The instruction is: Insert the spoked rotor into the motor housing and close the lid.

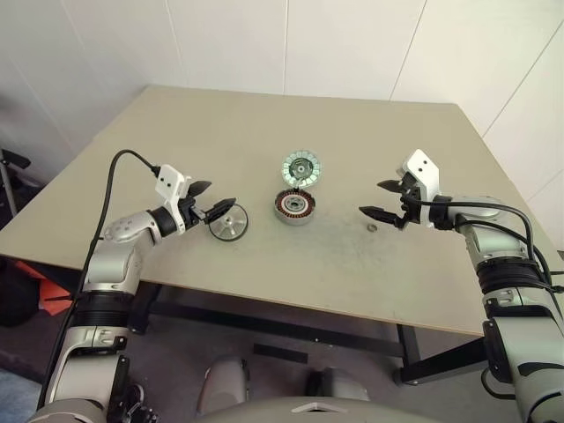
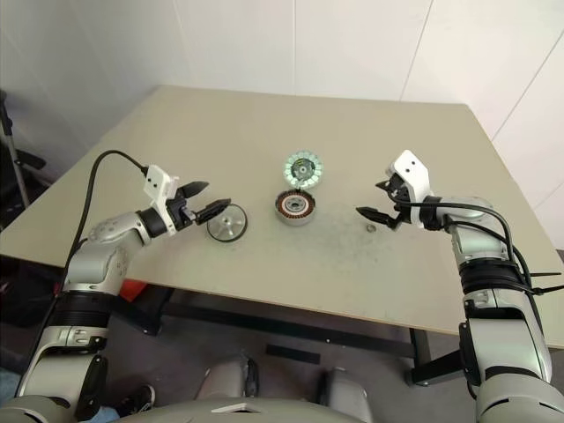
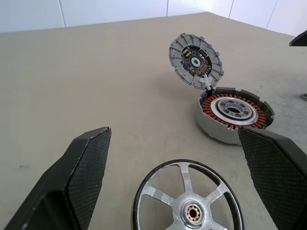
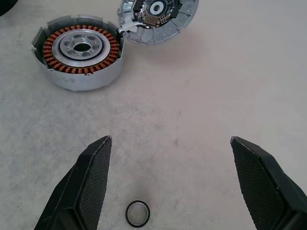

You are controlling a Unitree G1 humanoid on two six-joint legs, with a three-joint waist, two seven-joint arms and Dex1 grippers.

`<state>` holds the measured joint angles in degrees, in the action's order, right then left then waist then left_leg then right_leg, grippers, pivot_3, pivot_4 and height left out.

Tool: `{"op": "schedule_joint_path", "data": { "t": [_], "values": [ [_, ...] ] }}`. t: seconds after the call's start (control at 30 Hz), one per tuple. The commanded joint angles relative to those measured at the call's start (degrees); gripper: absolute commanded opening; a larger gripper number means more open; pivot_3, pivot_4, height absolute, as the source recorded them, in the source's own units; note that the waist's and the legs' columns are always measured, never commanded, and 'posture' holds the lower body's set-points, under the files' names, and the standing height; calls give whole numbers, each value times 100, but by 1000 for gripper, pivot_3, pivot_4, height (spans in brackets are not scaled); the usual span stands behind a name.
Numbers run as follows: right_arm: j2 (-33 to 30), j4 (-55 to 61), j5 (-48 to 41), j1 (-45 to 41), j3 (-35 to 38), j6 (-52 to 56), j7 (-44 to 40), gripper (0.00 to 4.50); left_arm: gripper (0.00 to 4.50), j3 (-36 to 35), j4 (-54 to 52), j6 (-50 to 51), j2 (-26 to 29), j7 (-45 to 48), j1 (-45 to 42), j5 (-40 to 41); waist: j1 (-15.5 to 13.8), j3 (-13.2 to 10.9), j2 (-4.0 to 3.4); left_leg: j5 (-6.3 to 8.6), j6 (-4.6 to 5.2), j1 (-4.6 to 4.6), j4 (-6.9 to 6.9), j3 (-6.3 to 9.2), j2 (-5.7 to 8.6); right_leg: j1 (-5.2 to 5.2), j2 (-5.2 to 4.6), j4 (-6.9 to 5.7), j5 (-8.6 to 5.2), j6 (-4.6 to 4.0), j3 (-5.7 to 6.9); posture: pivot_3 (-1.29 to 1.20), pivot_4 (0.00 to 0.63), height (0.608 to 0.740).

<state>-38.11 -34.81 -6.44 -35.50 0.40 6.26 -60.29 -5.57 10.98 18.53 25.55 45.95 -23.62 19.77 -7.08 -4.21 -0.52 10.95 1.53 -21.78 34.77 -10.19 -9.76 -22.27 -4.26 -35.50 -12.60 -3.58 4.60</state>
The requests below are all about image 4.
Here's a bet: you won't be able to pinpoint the black rounded object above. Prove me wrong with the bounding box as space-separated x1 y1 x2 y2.
0 0 19 17

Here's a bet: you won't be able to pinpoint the small black ring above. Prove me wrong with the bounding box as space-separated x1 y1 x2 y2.
125 200 151 228

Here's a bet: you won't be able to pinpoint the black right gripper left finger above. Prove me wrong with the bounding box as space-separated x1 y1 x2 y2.
34 135 113 230

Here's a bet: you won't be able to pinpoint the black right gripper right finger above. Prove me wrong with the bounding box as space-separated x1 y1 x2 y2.
230 136 307 230

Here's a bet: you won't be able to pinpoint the silver motor cover circuit board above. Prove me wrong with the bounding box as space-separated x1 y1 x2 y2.
117 0 200 46

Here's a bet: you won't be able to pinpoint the silver motor housing copper windings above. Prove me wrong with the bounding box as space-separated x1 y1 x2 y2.
30 14 125 92

